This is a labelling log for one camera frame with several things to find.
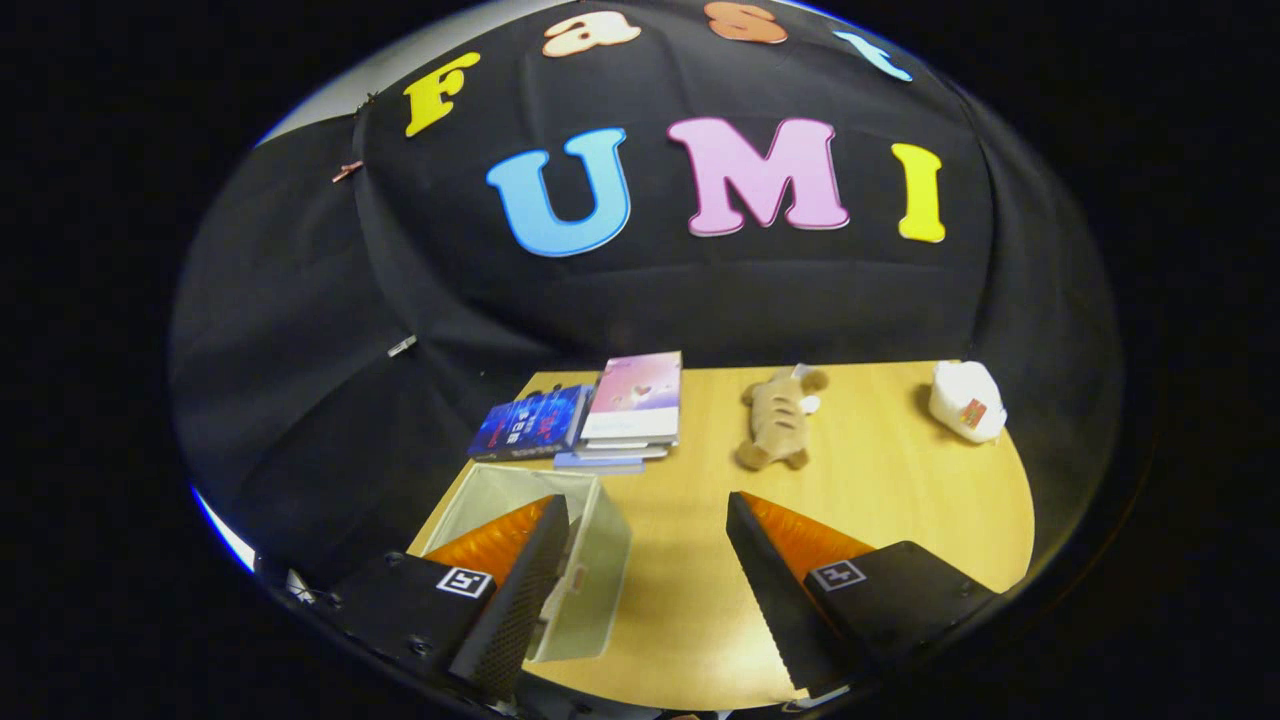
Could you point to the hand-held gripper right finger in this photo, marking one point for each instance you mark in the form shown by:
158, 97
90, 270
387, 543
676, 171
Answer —
775, 610

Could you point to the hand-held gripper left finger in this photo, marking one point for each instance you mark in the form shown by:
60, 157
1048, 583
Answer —
520, 610

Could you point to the cream fabric storage box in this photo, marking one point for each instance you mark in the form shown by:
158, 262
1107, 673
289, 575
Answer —
600, 560

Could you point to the light blue book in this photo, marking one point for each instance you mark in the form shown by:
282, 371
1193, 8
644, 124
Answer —
600, 464

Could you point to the dark blue book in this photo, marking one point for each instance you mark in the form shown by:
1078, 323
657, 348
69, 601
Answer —
530, 422

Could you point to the brown plush toy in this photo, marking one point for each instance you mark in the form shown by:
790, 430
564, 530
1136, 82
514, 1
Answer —
775, 420

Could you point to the grey white book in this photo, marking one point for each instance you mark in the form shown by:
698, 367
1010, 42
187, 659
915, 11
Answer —
625, 450

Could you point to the pink book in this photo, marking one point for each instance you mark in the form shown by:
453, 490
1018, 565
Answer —
635, 395

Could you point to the white packet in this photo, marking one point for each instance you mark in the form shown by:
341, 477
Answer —
960, 395

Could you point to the silver clip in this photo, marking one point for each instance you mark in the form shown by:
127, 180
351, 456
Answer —
402, 346

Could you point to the black backdrop cloth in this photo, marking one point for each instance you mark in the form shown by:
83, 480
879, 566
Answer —
300, 350

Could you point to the red clip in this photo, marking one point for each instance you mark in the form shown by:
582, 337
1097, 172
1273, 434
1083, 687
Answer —
348, 171

